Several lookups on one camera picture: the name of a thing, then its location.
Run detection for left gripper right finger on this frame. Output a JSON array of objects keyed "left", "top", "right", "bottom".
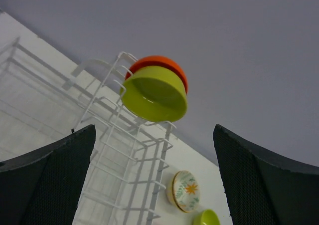
[{"left": 213, "top": 124, "right": 319, "bottom": 225}]

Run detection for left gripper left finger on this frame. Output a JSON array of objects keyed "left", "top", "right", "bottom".
[{"left": 0, "top": 124, "right": 96, "bottom": 225}]

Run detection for green bowl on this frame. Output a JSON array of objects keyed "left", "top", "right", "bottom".
[
  {"left": 192, "top": 209, "right": 220, "bottom": 225},
  {"left": 120, "top": 66, "right": 188, "bottom": 122}
]

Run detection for white floral patterned bowl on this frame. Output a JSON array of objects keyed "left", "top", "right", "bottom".
[{"left": 165, "top": 170, "right": 200, "bottom": 213}]

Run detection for orange bowl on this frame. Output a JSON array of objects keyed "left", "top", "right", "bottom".
[{"left": 125, "top": 55, "right": 188, "bottom": 94}]

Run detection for white wire dish rack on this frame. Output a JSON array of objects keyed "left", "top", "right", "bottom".
[{"left": 0, "top": 38, "right": 173, "bottom": 225}]

